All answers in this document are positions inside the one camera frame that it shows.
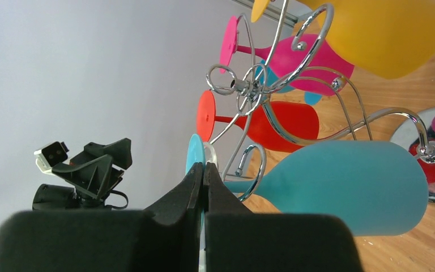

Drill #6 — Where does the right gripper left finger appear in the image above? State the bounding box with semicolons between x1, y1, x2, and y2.
0;163;204;271

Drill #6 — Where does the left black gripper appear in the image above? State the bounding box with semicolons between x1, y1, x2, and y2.
52;138;133;210

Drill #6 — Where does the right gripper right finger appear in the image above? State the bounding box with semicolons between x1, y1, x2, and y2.
203;163;363;271

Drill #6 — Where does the blue wine glass front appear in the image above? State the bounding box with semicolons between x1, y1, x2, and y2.
185;133;429;237

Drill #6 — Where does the blue wine glass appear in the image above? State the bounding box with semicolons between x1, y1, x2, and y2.
185;133;429;237
258;59;323;106

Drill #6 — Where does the chrome wine glass rack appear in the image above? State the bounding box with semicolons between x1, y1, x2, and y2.
206;0;435;204

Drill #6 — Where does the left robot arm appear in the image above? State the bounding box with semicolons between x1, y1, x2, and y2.
32;138;133;210

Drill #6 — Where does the red wine glass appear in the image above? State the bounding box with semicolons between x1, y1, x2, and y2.
196;90;320;154

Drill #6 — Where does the pink wine glass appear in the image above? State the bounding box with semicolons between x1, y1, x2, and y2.
219;15;355;97

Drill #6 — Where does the yellow wine glass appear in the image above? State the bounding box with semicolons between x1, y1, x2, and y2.
250;0;435;80

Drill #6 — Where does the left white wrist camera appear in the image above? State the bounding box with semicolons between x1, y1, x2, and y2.
33;141;69;175

